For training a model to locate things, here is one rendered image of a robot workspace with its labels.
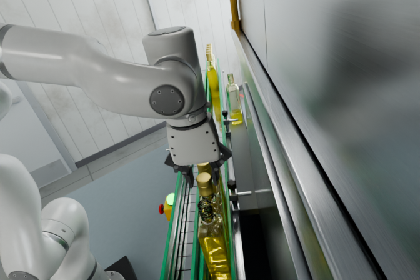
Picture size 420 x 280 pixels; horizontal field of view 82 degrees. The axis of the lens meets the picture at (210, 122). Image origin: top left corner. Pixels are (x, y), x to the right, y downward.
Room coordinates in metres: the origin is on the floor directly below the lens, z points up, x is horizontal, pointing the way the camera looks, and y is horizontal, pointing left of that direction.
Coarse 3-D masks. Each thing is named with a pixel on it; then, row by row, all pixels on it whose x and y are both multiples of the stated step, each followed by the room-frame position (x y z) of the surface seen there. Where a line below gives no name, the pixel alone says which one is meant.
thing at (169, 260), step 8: (176, 184) 0.62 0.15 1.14; (184, 184) 0.68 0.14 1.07; (176, 192) 0.58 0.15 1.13; (184, 192) 0.65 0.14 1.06; (176, 200) 0.55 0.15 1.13; (176, 208) 0.53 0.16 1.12; (176, 216) 0.51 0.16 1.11; (176, 224) 0.49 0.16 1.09; (168, 232) 0.44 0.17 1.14; (176, 232) 0.47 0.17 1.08; (168, 240) 0.41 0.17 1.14; (176, 240) 0.45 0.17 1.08; (168, 248) 0.39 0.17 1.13; (176, 248) 0.43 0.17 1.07; (168, 256) 0.37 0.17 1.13; (176, 256) 0.41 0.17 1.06; (168, 264) 0.36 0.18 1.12; (168, 272) 0.34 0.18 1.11
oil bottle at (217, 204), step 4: (216, 196) 0.41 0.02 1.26; (220, 196) 0.42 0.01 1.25; (200, 200) 0.42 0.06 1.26; (216, 200) 0.40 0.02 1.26; (220, 200) 0.41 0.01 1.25; (212, 204) 0.39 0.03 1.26; (216, 204) 0.39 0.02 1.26; (220, 204) 0.40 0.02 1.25; (212, 208) 0.39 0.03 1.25; (216, 208) 0.39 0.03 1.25; (220, 208) 0.39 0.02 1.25; (220, 212) 0.38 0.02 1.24; (224, 212) 0.42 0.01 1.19; (224, 216) 0.41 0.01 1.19; (224, 220) 0.39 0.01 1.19; (224, 224) 0.38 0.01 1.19; (228, 232) 0.41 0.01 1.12; (228, 236) 0.40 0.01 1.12; (228, 240) 0.39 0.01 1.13
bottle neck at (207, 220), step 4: (204, 200) 0.36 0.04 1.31; (208, 200) 0.36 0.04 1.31; (200, 204) 0.36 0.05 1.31; (204, 204) 0.36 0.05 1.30; (208, 204) 0.36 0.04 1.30; (200, 208) 0.34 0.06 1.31; (204, 208) 0.34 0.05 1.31; (208, 208) 0.34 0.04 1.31; (200, 212) 0.35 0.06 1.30; (204, 212) 0.34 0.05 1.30; (208, 212) 0.34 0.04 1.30; (212, 212) 0.35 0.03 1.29; (204, 216) 0.34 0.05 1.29; (208, 216) 0.34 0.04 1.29; (212, 216) 0.35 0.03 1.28; (204, 220) 0.34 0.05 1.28; (208, 220) 0.34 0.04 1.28; (212, 220) 0.34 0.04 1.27; (208, 224) 0.34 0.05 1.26
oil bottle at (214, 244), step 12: (216, 216) 0.36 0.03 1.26; (204, 228) 0.33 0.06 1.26; (216, 228) 0.33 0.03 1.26; (204, 240) 0.33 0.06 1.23; (216, 240) 0.32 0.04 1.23; (204, 252) 0.33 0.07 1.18; (216, 252) 0.33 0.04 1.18; (228, 252) 0.34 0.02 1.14; (216, 264) 0.33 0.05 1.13; (228, 264) 0.32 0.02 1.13; (216, 276) 0.33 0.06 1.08; (228, 276) 0.32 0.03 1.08
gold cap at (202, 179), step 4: (204, 172) 0.43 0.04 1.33; (200, 176) 0.42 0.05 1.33; (204, 176) 0.41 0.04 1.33; (208, 176) 0.41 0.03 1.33; (196, 180) 0.41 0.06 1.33; (200, 180) 0.40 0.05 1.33; (204, 180) 0.40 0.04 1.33; (208, 180) 0.40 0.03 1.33; (200, 184) 0.40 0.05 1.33; (204, 184) 0.39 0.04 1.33; (208, 184) 0.40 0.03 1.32; (200, 188) 0.40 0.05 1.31; (204, 188) 0.39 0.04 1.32; (208, 188) 0.40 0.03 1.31; (212, 188) 0.40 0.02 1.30; (200, 192) 0.40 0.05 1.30; (204, 192) 0.39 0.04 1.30; (208, 192) 0.39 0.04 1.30; (212, 192) 0.40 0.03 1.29; (204, 196) 0.39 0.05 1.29
